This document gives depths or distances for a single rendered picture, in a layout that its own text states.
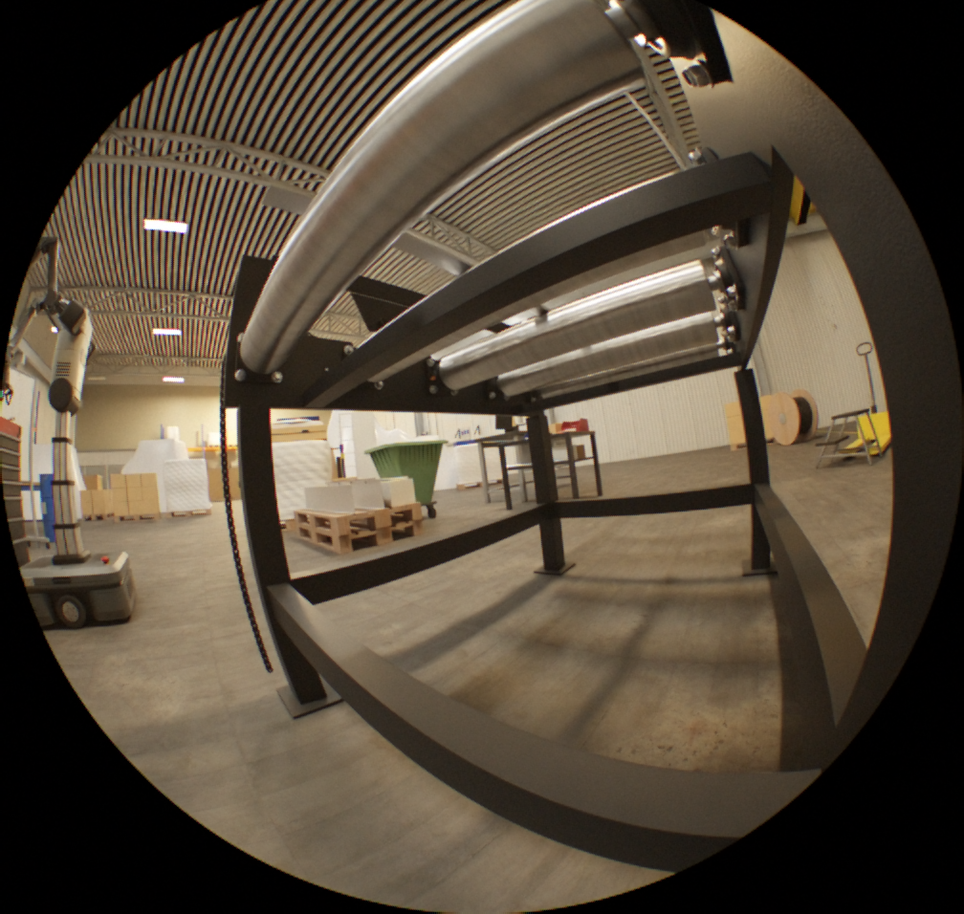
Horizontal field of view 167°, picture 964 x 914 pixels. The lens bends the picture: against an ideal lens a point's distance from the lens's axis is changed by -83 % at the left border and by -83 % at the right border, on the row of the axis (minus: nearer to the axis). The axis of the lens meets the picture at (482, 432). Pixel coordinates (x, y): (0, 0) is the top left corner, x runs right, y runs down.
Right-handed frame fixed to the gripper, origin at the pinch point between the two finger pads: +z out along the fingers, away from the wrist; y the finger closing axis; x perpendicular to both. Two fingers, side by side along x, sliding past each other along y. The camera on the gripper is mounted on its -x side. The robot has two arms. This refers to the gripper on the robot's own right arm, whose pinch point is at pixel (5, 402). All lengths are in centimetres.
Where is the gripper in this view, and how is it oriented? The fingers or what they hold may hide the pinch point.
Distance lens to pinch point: 241.2
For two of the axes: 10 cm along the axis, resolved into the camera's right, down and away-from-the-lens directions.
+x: 5.7, -2.1, 7.9
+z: 2.5, 9.6, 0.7
